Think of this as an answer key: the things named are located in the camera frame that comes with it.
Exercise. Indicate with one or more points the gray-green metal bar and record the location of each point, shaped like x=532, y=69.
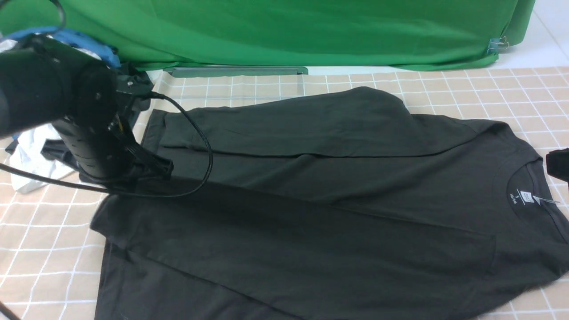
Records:
x=231, y=71

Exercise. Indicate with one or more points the green backdrop cloth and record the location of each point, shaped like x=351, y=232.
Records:
x=418, y=35

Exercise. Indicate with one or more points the dark teal crumpled garment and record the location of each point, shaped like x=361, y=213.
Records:
x=131, y=85

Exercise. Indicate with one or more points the beige checkered tablecloth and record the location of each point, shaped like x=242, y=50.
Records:
x=51, y=260

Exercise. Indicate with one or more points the blue crumpled garment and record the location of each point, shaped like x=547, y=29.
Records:
x=75, y=39

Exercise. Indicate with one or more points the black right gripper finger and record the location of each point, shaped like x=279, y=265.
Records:
x=557, y=164

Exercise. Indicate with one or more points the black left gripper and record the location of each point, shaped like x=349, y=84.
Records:
x=98, y=138

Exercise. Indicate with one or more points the teal binder clip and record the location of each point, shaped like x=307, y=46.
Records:
x=496, y=45

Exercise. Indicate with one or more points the white crumpled shirt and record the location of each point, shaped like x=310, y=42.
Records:
x=27, y=156

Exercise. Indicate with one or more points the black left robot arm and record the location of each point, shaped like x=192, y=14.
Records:
x=44, y=81

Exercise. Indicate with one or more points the dark gray long-sleeved shirt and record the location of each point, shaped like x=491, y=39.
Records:
x=341, y=206

